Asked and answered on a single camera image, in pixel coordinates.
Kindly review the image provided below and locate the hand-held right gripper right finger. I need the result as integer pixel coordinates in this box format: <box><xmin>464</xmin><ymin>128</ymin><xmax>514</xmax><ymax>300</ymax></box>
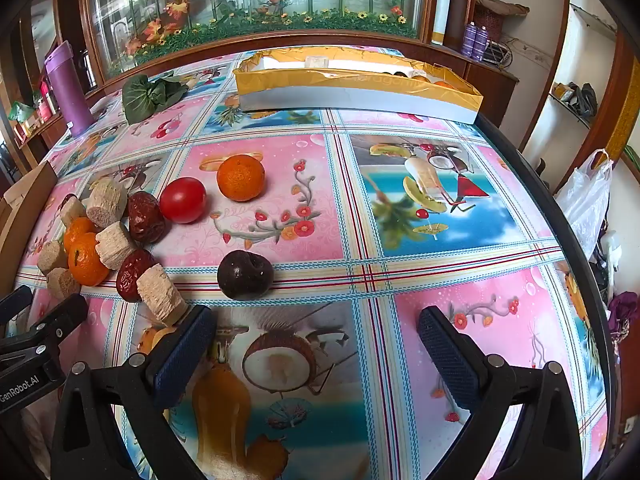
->
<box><xmin>417</xmin><ymin>305</ymin><xmax>583</xmax><ymax>480</ymax></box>

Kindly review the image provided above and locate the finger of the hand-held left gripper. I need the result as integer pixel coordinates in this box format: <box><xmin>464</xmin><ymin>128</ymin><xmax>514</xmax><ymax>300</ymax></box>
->
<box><xmin>0</xmin><ymin>285</ymin><xmax>34</xmax><ymax>328</ymax></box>
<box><xmin>10</xmin><ymin>294</ymin><xmax>103</xmax><ymax>356</ymax></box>

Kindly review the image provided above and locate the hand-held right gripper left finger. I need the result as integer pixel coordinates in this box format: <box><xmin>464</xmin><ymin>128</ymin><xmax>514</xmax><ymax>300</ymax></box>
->
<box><xmin>50</xmin><ymin>304</ymin><xmax>217</xmax><ymax>480</ymax></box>

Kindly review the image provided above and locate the small orange mandarin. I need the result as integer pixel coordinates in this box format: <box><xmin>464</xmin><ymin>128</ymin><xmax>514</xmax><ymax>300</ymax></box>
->
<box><xmin>63</xmin><ymin>216</ymin><xmax>98</xmax><ymax>251</ymax></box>
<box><xmin>67</xmin><ymin>232</ymin><xmax>112</xmax><ymax>287</ymax></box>

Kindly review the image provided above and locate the red date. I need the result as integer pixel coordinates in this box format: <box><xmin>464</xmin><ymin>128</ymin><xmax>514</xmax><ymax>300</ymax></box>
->
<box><xmin>116</xmin><ymin>249</ymin><xmax>158</xmax><ymax>304</ymax></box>
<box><xmin>127</xmin><ymin>191</ymin><xmax>167</xmax><ymax>245</ymax></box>

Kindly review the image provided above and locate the brown cardboard box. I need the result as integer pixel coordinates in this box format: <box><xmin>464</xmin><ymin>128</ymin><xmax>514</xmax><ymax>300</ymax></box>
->
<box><xmin>0</xmin><ymin>162</ymin><xmax>58</xmax><ymax>271</ymax></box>

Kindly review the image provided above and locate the dark purple plum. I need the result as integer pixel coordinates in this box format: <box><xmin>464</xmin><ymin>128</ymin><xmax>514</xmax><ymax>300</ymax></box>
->
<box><xmin>217</xmin><ymin>250</ymin><xmax>275</xmax><ymax>302</ymax></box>

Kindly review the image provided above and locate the large orange mandarin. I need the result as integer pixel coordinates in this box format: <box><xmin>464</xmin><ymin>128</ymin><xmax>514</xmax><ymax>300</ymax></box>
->
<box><xmin>216</xmin><ymin>154</ymin><xmax>266</xmax><ymax>203</ymax></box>

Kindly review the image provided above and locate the yellow taped white box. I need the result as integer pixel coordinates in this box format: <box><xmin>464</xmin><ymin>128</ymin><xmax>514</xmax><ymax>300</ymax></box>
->
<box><xmin>234</xmin><ymin>47</ymin><xmax>485</xmax><ymax>125</ymax></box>

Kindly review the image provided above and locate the red tomato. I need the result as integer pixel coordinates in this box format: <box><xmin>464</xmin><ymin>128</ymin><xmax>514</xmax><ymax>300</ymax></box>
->
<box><xmin>159</xmin><ymin>177</ymin><xmax>208</xmax><ymax>225</ymax></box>

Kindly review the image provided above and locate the purple cloth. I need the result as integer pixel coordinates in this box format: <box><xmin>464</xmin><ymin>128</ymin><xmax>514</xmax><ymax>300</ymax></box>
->
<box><xmin>607</xmin><ymin>291</ymin><xmax>640</xmax><ymax>346</ymax></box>

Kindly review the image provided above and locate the green package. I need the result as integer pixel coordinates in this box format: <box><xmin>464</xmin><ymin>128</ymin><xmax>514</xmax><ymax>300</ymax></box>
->
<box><xmin>7</xmin><ymin>101</ymin><xmax>36</xmax><ymax>123</ymax></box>

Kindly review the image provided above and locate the white charger plug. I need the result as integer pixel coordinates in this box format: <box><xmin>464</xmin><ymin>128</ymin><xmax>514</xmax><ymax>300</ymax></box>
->
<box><xmin>600</xmin><ymin>230</ymin><xmax>623</xmax><ymax>271</ymax></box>

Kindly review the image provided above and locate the white plastic bag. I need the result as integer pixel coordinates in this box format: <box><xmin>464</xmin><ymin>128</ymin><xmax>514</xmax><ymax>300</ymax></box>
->
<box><xmin>554</xmin><ymin>149</ymin><xmax>615</xmax><ymax>256</ymax></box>

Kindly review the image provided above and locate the purple thermos bottle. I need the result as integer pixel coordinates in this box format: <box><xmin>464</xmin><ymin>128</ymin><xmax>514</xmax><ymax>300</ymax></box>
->
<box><xmin>44</xmin><ymin>40</ymin><xmax>95</xmax><ymax>138</ymax></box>

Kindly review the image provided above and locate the green leafy vegetable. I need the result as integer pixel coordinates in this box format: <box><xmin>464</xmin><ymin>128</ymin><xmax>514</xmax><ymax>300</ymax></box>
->
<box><xmin>121</xmin><ymin>74</ymin><xmax>190</xmax><ymax>125</ymax></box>

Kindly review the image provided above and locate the wooden side cabinet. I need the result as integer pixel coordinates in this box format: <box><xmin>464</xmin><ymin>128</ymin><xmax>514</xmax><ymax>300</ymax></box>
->
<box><xmin>460</xmin><ymin>55</ymin><xmax>520</xmax><ymax>133</ymax></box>

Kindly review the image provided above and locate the dark bag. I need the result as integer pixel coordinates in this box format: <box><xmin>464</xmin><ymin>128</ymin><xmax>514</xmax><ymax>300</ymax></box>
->
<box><xmin>570</xmin><ymin>82</ymin><xmax>598</xmax><ymax>118</ymax></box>

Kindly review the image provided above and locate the brown wicker basket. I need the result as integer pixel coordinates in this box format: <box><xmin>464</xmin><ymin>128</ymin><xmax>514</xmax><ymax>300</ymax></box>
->
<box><xmin>475</xmin><ymin>0</ymin><xmax>530</xmax><ymax>43</ymax></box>

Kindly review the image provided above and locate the white yellow striped column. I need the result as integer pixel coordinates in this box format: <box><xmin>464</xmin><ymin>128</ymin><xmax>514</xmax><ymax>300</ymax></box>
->
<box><xmin>431</xmin><ymin>0</ymin><xmax>456</xmax><ymax>46</ymax></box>

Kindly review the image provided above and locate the metal wire rack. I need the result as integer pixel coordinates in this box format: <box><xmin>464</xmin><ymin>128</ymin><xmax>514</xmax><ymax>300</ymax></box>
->
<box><xmin>485</xmin><ymin>40</ymin><xmax>513</xmax><ymax>67</ymax></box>

